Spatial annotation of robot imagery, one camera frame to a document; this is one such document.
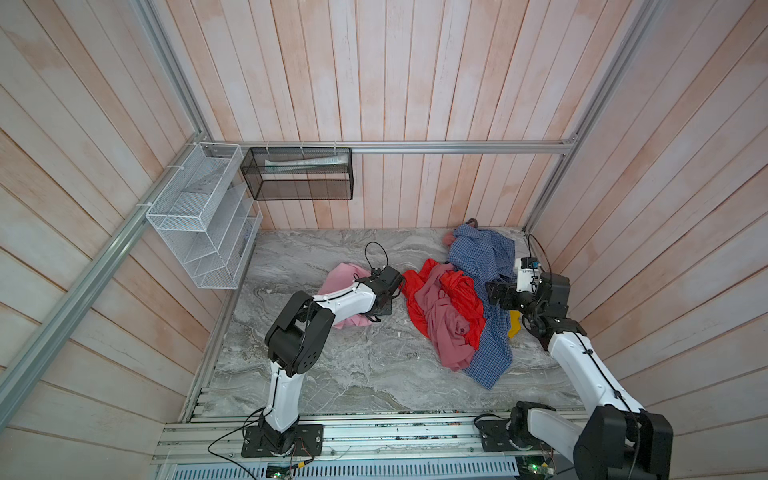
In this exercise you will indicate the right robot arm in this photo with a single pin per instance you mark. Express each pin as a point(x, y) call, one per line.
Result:
point(621, 439)

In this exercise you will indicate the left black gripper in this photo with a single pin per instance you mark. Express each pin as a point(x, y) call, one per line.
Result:
point(387, 310)

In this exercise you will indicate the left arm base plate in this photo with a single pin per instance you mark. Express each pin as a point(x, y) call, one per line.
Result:
point(262, 441)

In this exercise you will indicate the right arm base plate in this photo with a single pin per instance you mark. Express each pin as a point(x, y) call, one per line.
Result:
point(497, 435)

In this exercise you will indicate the blue checkered cloth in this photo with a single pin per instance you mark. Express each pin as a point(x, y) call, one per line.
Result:
point(486, 256)

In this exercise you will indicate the black wire mesh basket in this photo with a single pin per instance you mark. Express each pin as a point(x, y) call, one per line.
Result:
point(299, 173)

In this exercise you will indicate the white wire mesh shelf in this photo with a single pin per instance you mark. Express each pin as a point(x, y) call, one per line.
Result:
point(206, 216)

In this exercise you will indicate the pink cloth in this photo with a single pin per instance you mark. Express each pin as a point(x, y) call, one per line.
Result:
point(341, 277)

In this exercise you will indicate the yellow cloth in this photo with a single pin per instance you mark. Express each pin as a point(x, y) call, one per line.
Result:
point(514, 323)

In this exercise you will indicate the left aluminium wall rail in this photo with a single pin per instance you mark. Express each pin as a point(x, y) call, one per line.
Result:
point(38, 353)

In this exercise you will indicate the mauve cloth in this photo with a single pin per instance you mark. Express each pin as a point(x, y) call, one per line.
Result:
point(446, 326)

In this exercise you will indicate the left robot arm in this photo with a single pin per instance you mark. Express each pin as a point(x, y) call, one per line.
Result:
point(298, 335)

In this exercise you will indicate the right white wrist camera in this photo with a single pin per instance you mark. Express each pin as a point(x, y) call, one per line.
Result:
point(528, 273)

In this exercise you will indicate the aluminium front rail frame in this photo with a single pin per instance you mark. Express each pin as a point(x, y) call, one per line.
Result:
point(385, 446)

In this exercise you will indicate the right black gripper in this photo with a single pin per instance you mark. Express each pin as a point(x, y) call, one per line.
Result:
point(508, 290)

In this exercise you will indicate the red cloth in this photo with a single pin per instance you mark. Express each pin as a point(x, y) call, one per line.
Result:
point(460, 289)

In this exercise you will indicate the horizontal aluminium back rail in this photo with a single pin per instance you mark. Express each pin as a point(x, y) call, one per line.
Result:
point(558, 147)

